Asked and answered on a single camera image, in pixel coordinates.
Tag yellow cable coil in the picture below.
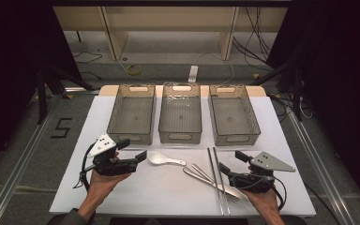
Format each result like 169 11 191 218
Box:
126 64 143 78

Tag dark curtain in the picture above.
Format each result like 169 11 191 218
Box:
0 0 83 176
266 0 360 207

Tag thick black floor cable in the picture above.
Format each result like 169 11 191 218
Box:
304 183 340 223

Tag wooden shelf unit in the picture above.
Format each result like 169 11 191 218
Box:
52 6 289 62

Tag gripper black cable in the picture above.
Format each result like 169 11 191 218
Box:
229 172 288 211
72 142 97 192

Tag black metal stand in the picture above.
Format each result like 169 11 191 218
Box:
252 57 305 122
36 65 97 126

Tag white table sheet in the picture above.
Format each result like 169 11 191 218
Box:
49 94 317 218

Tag person's right hand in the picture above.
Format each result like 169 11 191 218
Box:
239 187 283 219

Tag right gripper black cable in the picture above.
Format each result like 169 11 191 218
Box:
229 172 288 211

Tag thin black floor cable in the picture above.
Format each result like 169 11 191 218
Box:
73 51 103 65

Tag white plastic spoon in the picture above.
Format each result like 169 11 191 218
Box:
146 150 188 167

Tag aluminium rail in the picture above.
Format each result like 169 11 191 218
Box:
0 93 62 225
286 109 357 225

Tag black cable bundle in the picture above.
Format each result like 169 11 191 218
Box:
232 7 275 65

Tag person's left hand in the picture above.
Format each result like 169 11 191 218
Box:
85 149 132 204

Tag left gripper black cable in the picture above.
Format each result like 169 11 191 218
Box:
72 142 97 192

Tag tangled floor cables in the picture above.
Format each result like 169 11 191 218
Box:
269 93 314 124

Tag smoky clear plastic bin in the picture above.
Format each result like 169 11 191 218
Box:
106 83 157 146
208 83 262 147
157 82 203 145

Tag white cable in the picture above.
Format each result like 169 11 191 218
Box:
196 51 236 85

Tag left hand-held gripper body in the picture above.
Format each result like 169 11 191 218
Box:
86 133 139 177

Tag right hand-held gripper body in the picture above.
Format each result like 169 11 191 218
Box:
227 151 296 194

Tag white power strip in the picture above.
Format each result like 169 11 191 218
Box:
187 65 200 83

